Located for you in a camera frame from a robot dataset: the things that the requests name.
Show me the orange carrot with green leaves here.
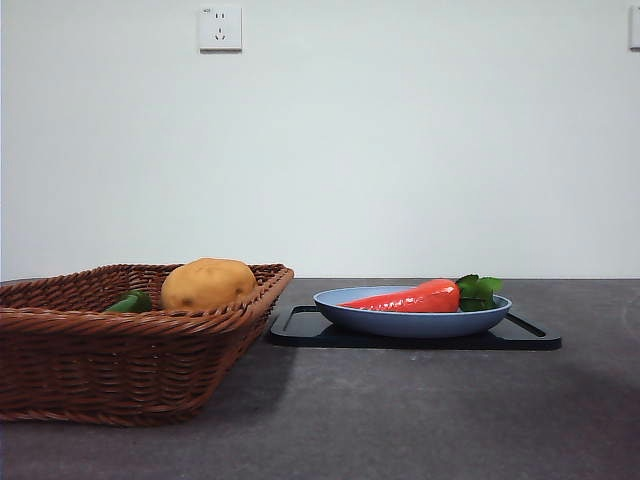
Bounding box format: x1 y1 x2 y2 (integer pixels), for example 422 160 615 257
335 274 504 314

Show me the blue round plate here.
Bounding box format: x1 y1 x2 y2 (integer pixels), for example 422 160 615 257
312 285 513 339

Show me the black rectangular tray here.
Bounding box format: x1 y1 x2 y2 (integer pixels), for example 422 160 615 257
268 304 562 350

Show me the yellow-brown potato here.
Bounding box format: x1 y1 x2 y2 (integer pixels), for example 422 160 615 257
160 257 258 312

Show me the green pepper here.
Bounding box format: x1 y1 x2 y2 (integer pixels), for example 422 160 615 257
103 291 154 315

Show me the brown wicker basket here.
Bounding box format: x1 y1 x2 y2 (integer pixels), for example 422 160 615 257
0 263 295 428

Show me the white wall socket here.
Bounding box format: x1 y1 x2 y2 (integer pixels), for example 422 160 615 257
199 4 244 53

